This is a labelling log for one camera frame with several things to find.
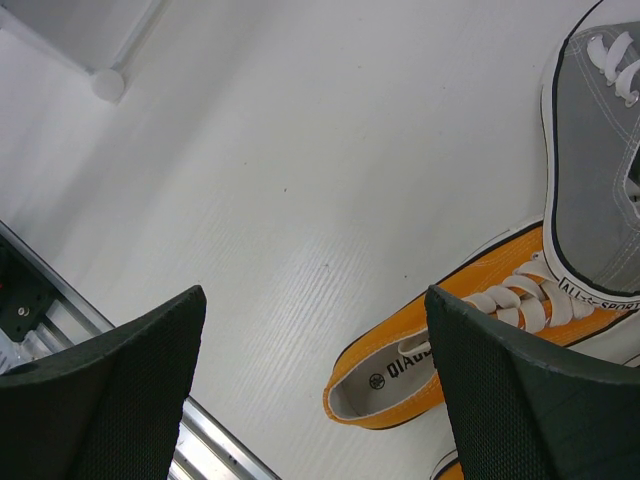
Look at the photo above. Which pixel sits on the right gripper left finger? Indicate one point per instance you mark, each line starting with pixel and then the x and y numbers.
pixel 108 408

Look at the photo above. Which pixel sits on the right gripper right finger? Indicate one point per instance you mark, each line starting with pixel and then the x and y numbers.
pixel 521 407

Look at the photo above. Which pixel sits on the grey sneaker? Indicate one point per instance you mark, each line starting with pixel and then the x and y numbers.
pixel 590 116

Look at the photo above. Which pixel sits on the white plastic shoe cabinet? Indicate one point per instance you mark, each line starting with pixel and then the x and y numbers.
pixel 95 38

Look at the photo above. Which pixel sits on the orange sneaker right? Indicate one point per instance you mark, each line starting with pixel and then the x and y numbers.
pixel 448 468

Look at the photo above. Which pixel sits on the orange sneaker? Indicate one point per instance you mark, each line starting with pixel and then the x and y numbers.
pixel 389 375
pixel 448 468

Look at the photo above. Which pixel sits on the orange sneaker left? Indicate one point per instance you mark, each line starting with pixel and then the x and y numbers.
pixel 389 375

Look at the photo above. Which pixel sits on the aluminium mounting rail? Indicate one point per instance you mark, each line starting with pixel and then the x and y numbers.
pixel 41 315

